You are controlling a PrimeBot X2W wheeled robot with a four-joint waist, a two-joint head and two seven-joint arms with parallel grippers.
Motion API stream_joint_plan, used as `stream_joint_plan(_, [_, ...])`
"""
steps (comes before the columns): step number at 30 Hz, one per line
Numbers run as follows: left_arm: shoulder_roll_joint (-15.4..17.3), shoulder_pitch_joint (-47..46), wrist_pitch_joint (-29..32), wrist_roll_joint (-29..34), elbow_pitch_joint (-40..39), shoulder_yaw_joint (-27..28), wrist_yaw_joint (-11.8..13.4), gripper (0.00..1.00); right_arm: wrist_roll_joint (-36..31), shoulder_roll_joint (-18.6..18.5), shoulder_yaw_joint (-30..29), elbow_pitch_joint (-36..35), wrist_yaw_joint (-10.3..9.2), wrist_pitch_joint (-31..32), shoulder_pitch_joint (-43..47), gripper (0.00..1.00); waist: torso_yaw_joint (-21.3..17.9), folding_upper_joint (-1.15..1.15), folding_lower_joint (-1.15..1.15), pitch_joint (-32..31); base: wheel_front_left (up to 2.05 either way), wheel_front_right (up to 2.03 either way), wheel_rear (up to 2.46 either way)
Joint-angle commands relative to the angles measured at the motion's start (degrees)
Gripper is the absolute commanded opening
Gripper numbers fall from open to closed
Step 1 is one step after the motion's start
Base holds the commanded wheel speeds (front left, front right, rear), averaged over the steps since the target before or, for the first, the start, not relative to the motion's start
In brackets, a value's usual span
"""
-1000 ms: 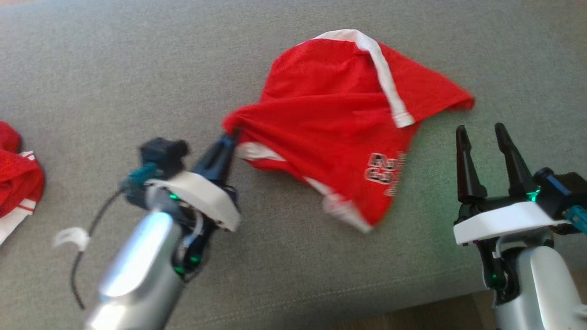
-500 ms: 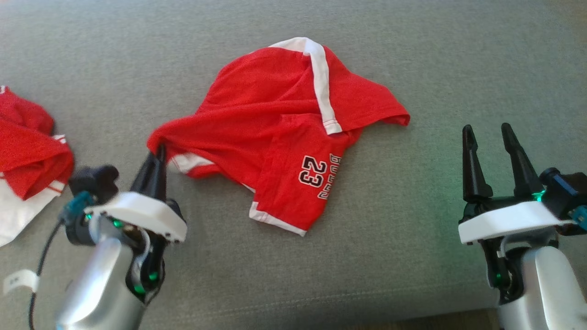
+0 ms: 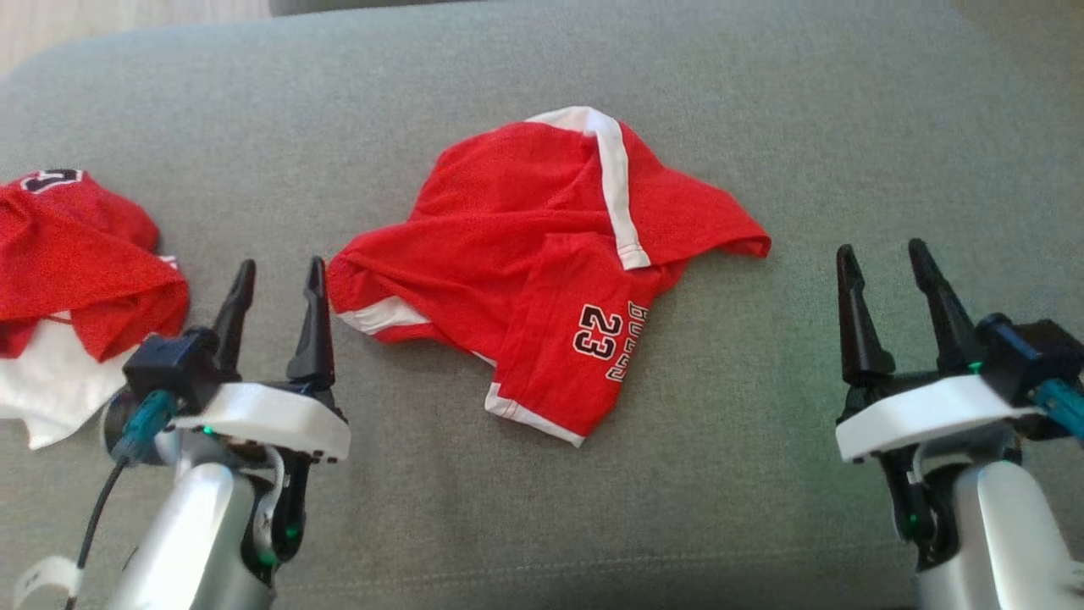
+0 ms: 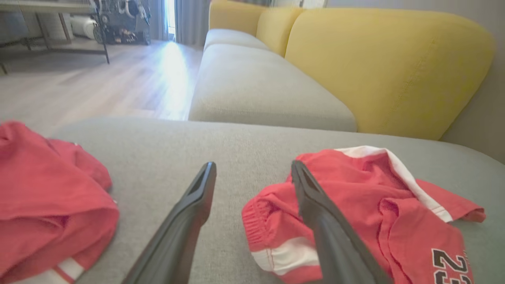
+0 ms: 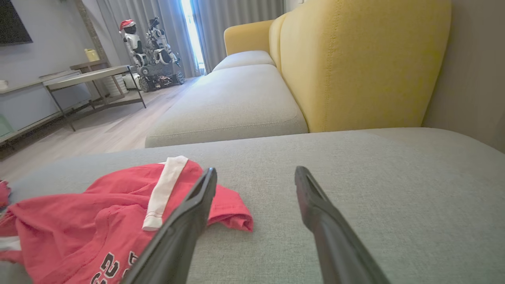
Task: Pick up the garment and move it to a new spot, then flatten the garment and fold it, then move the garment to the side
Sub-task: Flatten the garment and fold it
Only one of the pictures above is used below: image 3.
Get white cable label tag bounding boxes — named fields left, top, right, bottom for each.
left=12, top=555, right=86, bottom=610

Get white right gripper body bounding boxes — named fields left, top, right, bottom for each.
left=835, top=374, right=1045, bottom=463

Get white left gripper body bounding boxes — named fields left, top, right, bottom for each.
left=169, top=381, right=351, bottom=463

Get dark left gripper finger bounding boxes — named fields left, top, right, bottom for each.
left=286, top=255, right=336, bottom=393
left=212, top=258, right=257, bottom=375

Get teal left camera connector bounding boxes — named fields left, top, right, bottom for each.
left=110, top=390, right=180, bottom=463

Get teal camera connector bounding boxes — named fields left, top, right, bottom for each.
left=1035, top=378, right=1084, bottom=443
left=110, top=390, right=180, bottom=463

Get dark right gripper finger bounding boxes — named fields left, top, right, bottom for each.
left=908, top=238, right=984, bottom=376
left=836, top=244, right=897, bottom=390

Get red and white shirt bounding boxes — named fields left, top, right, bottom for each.
left=0, top=167, right=192, bottom=451

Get red shorts with number 23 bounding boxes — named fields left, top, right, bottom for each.
left=326, top=105, right=772, bottom=449

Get black left camera cable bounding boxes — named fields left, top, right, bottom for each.
left=66, top=457, right=130, bottom=610

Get grey sofa seat cushion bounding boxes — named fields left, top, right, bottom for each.
left=0, top=0, right=1084, bottom=610

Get teal right camera connector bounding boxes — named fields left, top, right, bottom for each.
left=1035, top=378, right=1084, bottom=443

